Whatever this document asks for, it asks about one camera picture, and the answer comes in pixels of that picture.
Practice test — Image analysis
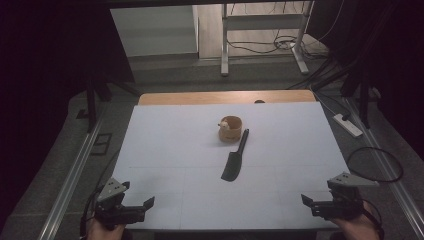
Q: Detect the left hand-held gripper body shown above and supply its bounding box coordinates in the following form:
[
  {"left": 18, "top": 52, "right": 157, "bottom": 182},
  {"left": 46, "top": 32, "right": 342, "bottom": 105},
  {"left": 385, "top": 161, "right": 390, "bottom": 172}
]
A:
[{"left": 94, "top": 177, "right": 147, "bottom": 232}]

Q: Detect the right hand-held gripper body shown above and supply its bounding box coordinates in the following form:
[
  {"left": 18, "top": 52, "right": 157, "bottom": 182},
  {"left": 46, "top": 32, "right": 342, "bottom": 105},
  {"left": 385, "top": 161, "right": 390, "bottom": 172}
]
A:
[{"left": 310, "top": 171, "right": 381, "bottom": 222}]

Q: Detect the black spatula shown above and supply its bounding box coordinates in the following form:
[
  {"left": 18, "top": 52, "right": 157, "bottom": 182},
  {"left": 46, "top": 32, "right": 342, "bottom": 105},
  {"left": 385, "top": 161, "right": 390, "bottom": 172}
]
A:
[{"left": 220, "top": 128, "right": 250, "bottom": 183}]

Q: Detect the person's left hand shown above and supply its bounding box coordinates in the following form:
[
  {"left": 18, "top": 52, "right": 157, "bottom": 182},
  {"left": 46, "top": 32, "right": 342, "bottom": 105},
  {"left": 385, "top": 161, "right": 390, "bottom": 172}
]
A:
[{"left": 86, "top": 218, "right": 128, "bottom": 240}]

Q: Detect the person's right hand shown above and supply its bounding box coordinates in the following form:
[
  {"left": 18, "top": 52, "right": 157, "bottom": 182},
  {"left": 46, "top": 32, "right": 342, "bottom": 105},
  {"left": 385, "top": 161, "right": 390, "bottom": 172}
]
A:
[{"left": 328, "top": 202, "right": 382, "bottom": 240}]

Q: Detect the white table mat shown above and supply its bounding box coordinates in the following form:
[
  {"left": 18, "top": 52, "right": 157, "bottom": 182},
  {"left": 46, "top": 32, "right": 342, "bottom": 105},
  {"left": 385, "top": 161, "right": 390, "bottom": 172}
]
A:
[{"left": 109, "top": 101, "right": 353, "bottom": 232}]

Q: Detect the white power strip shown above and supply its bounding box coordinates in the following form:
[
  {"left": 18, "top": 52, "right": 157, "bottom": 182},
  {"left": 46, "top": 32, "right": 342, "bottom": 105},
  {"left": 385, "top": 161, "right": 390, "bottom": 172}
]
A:
[{"left": 332, "top": 113, "right": 364, "bottom": 139}]

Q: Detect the wooden cup with small figure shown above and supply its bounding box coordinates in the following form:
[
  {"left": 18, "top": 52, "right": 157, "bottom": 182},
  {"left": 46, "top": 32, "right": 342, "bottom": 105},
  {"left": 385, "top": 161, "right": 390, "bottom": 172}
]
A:
[{"left": 217, "top": 115, "right": 243, "bottom": 144}]

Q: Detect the black tripod stand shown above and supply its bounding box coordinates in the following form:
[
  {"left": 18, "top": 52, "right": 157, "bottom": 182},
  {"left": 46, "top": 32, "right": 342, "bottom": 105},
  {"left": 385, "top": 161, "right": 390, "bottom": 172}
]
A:
[
  {"left": 286, "top": 58, "right": 382, "bottom": 130},
  {"left": 75, "top": 75, "right": 144, "bottom": 133}
]

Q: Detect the wooden table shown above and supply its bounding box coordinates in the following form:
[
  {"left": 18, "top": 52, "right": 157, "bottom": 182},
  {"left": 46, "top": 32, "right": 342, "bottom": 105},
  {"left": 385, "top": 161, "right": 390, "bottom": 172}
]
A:
[{"left": 137, "top": 89, "right": 317, "bottom": 107}]

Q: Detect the dark curtain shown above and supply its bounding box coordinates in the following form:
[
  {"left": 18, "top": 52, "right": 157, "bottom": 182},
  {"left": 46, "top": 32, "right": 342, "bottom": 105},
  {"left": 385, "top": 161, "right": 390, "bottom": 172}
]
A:
[
  {"left": 305, "top": 0, "right": 424, "bottom": 160},
  {"left": 0, "top": 0, "right": 136, "bottom": 188}
]

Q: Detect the white metal stand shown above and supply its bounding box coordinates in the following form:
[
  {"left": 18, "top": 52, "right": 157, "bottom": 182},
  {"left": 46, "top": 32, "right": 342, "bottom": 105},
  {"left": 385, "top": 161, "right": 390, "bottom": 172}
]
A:
[{"left": 220, "top": 0, "right": 315, "bottom": 77}]

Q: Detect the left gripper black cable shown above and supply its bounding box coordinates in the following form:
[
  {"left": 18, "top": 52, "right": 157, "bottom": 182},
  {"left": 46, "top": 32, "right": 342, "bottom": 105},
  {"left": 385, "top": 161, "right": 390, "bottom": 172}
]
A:
[{"left": 79, "top": 185, "right": 105, "bottom": 238}]

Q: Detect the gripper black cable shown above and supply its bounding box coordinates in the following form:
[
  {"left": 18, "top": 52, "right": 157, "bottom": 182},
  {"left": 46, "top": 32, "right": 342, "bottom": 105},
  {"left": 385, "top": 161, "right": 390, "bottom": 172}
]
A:
[
  {"left": 360, "top": 199, "right": 385, "bottom": 236},
  {"left": 79, "top": 185, "right": 105, "bottom": 238}
]

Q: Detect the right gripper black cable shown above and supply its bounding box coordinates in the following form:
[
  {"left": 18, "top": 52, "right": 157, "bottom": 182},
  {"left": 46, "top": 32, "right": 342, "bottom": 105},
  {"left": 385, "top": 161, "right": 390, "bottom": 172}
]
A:
[{"left": 360, "top": 199, "right": 385, "bottom": 236}]

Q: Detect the aluminium floor rail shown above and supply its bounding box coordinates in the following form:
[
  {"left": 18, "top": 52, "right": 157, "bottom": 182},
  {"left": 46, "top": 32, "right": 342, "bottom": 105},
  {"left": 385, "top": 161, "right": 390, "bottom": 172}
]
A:
[
  {"left": 37, "top": 118, "right": 103, "bottom": 240},
  {"left": 344, "top": 97, "right": 424, "bottom": 240}
]

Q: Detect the black rectangular frame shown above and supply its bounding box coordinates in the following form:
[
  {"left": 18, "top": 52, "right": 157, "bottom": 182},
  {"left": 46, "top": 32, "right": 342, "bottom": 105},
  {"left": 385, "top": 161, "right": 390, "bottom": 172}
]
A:
[{"left": 89, "top": 132, "right": 113, "bottom": 156}]

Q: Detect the black looped cable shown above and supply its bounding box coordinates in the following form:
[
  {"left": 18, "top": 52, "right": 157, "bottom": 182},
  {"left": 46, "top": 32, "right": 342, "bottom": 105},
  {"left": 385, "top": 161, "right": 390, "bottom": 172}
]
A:
[{"left": 345, "top": 146, "right": 405, "bottom": 184}]

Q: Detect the white power strip cable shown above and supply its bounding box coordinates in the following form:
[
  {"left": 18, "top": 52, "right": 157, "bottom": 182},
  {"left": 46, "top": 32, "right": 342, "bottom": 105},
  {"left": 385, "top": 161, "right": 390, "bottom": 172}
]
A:
[{"left": 310, "top": 89, "right": 338, "bottom": 117}]

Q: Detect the black floor cable tangle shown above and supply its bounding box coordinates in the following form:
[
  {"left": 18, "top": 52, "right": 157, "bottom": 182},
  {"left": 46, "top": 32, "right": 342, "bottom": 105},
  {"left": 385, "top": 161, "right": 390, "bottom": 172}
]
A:
[{"left": 226, "top": 2, "right": 331, "bottom": 57}]

